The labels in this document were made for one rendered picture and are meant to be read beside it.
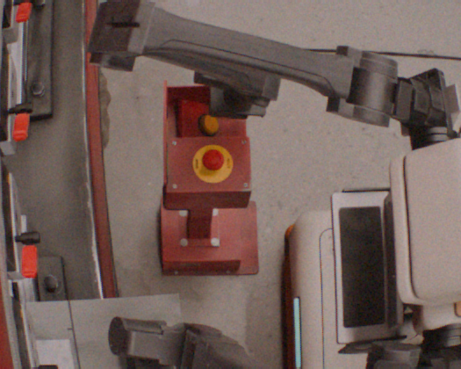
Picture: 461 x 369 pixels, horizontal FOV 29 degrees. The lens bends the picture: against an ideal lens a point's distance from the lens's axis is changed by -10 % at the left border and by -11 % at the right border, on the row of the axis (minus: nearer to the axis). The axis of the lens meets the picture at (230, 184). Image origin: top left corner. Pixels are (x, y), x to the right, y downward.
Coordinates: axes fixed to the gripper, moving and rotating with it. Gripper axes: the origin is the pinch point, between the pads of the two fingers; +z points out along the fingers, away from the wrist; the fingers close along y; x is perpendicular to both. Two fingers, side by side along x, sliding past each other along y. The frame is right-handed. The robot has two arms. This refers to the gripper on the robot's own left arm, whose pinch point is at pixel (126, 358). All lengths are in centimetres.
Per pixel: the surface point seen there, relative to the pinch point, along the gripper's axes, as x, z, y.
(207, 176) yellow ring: 28.0, 12.6, -36.3
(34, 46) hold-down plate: -6, 17, -63
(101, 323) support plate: -1.3, 4.6, -6.8
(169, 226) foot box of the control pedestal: 55, 73, -45
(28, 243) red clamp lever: -19.4, -11.0, -15.2
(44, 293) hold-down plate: -5.9, 18.0, -14.2
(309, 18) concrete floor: 102, 59, -107
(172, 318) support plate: 8.9, -1.2, -6.9
